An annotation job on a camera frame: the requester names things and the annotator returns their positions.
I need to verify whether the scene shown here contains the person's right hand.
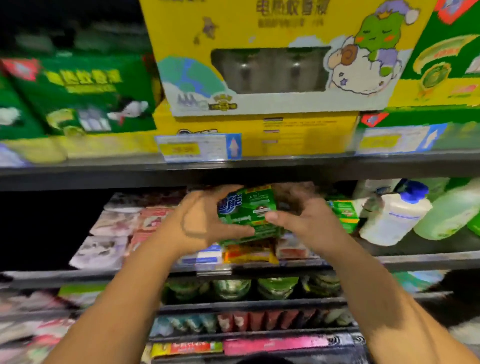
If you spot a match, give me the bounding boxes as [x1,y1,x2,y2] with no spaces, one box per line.
[264,183,354,256]

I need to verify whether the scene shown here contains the person's left hand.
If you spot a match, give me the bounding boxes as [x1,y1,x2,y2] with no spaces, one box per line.
[157,183,256,256]

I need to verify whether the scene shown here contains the stack of white purple soap boxes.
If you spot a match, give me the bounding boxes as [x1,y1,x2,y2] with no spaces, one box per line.
[276,232,320,261]

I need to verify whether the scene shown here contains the stack of green soap boxes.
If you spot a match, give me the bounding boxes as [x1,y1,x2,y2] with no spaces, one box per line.
[326,196,365,235]

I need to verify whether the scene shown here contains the stack of white orange soap boxes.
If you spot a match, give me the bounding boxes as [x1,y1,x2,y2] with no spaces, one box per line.
[178,243,225,265]

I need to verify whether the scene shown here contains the stack of pink soap boxes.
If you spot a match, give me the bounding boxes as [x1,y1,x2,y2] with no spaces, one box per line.
[126,206,175,256]

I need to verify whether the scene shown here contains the green blue print soap box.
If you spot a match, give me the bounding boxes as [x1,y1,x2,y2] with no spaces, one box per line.
[217,185,285,245]

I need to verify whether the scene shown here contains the stack of yellow soap boxes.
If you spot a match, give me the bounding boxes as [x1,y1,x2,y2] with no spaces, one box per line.
[222,238,280,265]

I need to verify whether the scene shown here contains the white hand sanitizer bottle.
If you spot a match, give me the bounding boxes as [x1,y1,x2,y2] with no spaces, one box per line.
[360,180,434,247]
[352,178,402,200]

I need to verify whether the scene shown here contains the green hand sanitizer bottle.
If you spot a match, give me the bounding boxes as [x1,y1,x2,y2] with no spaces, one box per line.
[414,178,480,241]

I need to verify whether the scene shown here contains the person's left forearm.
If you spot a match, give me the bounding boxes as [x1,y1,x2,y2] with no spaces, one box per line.
[45,236,192,364]

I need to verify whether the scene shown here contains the person's right forearm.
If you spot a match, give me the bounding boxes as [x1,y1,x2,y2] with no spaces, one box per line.
[326,236,480,364]

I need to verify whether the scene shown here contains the white blue price tag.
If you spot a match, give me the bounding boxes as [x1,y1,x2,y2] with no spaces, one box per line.
[356,122,449,155]
[156,133,243,162]

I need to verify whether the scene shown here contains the flat yellow box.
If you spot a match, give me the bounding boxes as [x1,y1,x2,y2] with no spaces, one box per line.
[153,99,361,159]

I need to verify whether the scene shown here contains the teal packets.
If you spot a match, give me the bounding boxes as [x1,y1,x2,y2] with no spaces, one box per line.
[315,307,354,327]

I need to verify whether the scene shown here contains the row of blue white tubes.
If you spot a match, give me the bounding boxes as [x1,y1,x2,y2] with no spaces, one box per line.
[150,313,219,337]

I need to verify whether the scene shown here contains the row of red tubes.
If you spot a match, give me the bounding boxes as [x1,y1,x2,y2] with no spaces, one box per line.
[216,309,316,333]

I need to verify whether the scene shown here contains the pink flat pack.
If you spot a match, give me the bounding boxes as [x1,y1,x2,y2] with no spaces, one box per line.
[223,335,331,356]

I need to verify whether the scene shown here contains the yellow red flat pack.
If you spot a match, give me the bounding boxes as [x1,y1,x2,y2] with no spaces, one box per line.
[151,341,225,357]

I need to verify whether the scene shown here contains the green white carton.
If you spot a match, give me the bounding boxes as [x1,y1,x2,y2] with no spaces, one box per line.
[58,283,110,307]

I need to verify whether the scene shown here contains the green box mosquito print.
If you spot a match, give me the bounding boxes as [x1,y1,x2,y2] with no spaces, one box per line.
[0,54,162,159]
[0,75,69,166]

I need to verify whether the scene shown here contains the row of pink orange packets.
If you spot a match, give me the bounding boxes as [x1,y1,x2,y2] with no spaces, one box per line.
[0,292,54,316]

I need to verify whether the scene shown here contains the large yellow box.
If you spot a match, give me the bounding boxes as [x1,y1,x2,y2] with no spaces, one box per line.
[138,0,436,117]

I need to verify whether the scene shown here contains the pile of colourful packets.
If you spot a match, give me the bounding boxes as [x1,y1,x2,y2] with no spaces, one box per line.
[0,318,76,364]

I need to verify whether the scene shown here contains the row of dark green packs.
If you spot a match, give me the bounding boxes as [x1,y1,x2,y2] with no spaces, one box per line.
[15,22,151,57]

